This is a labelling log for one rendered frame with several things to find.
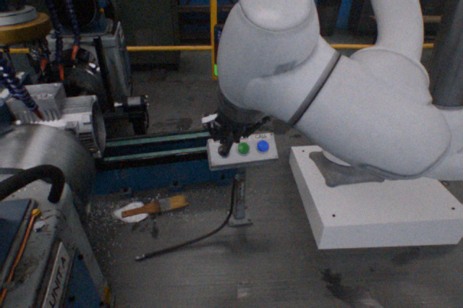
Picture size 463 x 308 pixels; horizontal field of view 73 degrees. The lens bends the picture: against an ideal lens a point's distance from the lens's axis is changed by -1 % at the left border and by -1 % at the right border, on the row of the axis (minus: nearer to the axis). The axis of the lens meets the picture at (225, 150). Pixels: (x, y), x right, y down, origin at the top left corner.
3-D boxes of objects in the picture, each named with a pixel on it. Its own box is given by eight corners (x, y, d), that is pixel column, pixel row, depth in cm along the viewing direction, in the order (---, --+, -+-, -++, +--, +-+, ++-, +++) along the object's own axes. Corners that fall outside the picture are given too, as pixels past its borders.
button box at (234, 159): (209, 171, 80) (211, 166, 75) (205, 144, 82) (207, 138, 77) (273, 163, 83) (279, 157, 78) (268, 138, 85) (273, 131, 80)
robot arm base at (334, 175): (353, 144, 113) (355, 130, 110) (386, 181, 94) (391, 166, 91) (303, 149, 111) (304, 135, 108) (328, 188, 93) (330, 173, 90)
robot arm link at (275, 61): (198, 89, 43) (279, 140, 42) (204, 8, 28) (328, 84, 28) (239, 36, 46) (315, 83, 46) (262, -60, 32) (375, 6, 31)
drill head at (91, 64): (43, 139, 108) (15, 70, 94) (68, 90, 141) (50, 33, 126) (117, 131, 112) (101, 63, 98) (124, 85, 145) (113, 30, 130)
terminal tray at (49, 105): (15, 126, 85) (4, 102, 81) (27, 108, 94) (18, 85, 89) (61, 121, 87) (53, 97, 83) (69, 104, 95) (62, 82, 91)
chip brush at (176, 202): (122, 221, 93) (121, 220, 93) (121, 210, 97) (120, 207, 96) (189, 205, 98) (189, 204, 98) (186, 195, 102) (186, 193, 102)
